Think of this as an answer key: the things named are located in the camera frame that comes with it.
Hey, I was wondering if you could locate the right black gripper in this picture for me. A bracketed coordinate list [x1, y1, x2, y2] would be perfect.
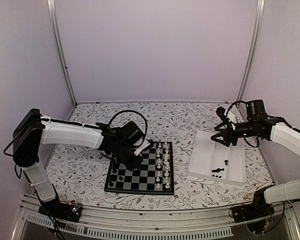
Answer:
[211, 120, 257, 147]

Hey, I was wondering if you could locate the white plastic divided tray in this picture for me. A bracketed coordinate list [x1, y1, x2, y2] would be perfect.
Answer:
[187, 130, 246, 187]

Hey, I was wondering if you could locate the black and grey chessboard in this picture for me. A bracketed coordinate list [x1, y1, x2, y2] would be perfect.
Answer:
[104, 141, 175, 196]

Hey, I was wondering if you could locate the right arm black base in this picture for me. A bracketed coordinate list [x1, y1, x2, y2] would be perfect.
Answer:
[228, 202, 275, 235]

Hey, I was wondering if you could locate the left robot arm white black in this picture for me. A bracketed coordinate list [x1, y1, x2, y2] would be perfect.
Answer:
[3, 108, 150, 217]

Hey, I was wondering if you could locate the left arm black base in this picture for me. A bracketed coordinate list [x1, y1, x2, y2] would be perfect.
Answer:
[38, 199, 83, 223]

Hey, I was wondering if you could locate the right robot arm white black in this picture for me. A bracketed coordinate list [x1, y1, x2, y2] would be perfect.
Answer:
[210, 99, 300, 218]

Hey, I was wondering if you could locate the white chess pieces row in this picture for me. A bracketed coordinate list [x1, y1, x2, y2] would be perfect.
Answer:
[155, 142, 172, 191]

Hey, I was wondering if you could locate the black chess pieces pile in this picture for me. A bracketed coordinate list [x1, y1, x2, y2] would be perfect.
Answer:
[210, 159, 229, 179]

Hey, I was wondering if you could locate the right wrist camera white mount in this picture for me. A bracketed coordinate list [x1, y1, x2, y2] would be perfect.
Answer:
[216, 106, 238, 126]

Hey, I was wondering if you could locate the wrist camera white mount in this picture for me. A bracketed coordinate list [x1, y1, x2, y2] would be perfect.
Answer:
[134, 139, 154, 156]
[216, 106, 238, 126]

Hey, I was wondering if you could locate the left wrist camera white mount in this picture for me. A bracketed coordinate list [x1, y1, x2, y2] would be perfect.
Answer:
[134, 139, 154, 156]

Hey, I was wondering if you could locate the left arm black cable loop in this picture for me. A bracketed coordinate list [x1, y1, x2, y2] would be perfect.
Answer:
[107, 109, 149, 141]

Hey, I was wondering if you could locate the right aluminium frame post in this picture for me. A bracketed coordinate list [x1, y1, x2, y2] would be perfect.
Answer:
[236, 0, 265, 101]

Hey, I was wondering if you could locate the aluminium frame post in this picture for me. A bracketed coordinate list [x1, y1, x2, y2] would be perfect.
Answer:
[236, 0, 265, 101]
[46, 0, 78, 107]

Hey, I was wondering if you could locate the front aluminium rail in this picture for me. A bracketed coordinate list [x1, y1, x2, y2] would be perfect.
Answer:
[11, 195, 300, 240]

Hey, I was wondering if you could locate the left aluminium frame post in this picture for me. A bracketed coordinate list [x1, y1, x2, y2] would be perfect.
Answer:
[46, 0, 78, 107]

